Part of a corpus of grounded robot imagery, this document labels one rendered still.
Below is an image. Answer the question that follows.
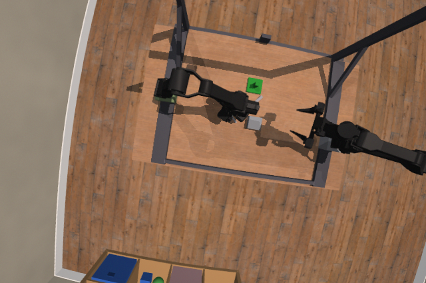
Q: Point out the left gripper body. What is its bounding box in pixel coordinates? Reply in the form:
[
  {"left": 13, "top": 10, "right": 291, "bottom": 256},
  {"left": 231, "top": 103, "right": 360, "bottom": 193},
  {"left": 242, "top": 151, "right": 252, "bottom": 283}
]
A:
[{"left": 304, "top": 102, "right": 335, "bottom": 149}]

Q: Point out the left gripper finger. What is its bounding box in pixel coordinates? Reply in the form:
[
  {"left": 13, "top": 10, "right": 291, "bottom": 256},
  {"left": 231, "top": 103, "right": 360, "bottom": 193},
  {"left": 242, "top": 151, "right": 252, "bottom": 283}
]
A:
[
  {"left": 290, "top": 131, "right": 306, "bottom": 144},
  {"left": 296, "top": 105, "right": 316, "bottom": 114}
]

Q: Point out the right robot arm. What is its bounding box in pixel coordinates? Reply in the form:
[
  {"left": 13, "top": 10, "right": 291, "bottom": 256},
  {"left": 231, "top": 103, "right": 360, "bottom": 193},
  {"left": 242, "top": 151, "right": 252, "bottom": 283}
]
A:
[{"left": 154, "top": 67, "right": 260, "bottom": 122}]

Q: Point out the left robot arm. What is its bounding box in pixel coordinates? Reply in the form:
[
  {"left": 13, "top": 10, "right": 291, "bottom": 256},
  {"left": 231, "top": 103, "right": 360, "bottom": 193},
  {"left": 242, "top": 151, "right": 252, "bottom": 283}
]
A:
[{"left": 313, "top": 117, "right": 426, "bottom": 176}]

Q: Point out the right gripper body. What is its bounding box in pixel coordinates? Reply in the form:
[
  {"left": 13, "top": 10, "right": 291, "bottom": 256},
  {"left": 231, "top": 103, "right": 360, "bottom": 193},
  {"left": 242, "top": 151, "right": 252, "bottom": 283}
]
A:
[{"left": 216, "top": 100, "right": 249, "bottom": 122}]

